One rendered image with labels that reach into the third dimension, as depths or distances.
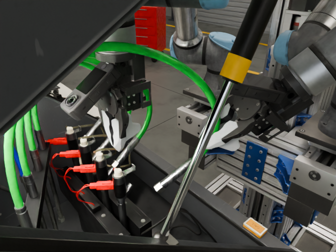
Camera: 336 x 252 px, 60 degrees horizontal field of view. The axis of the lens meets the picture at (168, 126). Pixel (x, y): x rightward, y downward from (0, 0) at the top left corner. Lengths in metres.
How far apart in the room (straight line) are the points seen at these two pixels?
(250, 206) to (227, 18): 6.53
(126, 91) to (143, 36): 4.32
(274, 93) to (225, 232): 0.46
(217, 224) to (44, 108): 0.57
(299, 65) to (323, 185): 0.55
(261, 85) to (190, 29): 0.65
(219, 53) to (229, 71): 0.95
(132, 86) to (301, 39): 0.36
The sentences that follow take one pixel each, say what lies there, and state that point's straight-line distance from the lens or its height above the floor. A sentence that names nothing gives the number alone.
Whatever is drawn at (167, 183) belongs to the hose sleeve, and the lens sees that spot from 0.60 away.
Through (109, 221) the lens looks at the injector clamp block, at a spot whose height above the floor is 0.98.
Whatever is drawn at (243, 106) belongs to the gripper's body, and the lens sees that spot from 0.55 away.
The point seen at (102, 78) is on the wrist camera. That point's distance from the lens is 0.51.
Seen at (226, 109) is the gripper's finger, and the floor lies 1.28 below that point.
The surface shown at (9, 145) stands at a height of 1.29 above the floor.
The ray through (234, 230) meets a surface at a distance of 0.82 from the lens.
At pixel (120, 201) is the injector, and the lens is 0.70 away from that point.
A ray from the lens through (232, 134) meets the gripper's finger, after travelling 0.53.
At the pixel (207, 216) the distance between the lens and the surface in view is 0.87.
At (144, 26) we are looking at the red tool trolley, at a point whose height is 0.58.
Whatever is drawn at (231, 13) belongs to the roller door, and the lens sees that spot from 7.67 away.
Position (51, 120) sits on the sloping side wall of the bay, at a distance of 0.89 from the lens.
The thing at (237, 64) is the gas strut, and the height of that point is 1.47.
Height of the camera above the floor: 1.54
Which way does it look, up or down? 30 degrees down
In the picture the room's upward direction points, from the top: straight up
